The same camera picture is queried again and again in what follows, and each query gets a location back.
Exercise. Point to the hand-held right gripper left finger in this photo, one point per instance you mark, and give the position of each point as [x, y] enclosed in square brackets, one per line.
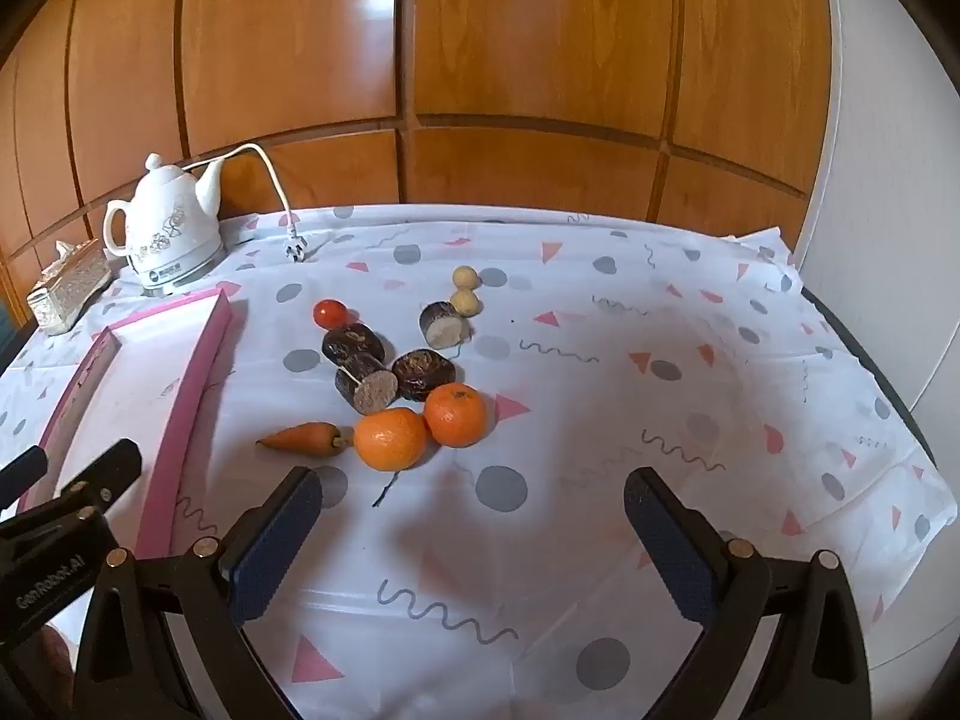
[277, 540]

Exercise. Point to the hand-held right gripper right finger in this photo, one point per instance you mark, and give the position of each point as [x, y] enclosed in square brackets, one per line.
[667, 547]

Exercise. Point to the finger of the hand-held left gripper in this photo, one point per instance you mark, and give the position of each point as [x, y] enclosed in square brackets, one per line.
[21, 472]
[109, 469]

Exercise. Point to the pink rimmed white tray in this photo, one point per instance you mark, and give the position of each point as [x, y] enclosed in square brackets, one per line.
[135, 390]

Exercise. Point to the small orange carrot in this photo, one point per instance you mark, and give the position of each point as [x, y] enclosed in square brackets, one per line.
[300, 438]

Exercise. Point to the orange mandarin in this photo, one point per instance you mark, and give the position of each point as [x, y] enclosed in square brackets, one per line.
[456, 415]
[390, 439]

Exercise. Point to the dark brown cube block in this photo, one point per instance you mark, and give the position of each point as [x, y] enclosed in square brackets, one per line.
[361, 384]

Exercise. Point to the dark wrinkled passion fruit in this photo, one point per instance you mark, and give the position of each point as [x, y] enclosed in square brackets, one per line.
[424, 375]
[354, 343]

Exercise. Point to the red cherry tomato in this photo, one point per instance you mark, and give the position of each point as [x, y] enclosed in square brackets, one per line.
[330, 313]

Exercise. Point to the person's left hand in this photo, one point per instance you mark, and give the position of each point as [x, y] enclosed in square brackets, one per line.
[56, 652]

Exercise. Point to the thin dark twig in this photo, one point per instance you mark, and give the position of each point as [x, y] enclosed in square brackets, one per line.
[387, 491]

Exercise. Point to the patterned white tablecloth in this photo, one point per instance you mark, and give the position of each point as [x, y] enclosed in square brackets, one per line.
[600, 405]

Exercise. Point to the white ceramic electric kettle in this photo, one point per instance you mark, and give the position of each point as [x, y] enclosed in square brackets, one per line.
[169, 232]

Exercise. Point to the black table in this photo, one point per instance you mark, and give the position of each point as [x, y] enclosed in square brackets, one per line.
[862, 360]

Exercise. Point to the brown yam piece back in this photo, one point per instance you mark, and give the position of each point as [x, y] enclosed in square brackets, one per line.
[442, 324]

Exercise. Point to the wooden panelled wardrobe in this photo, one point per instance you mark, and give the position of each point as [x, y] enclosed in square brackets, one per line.
[487, 52]

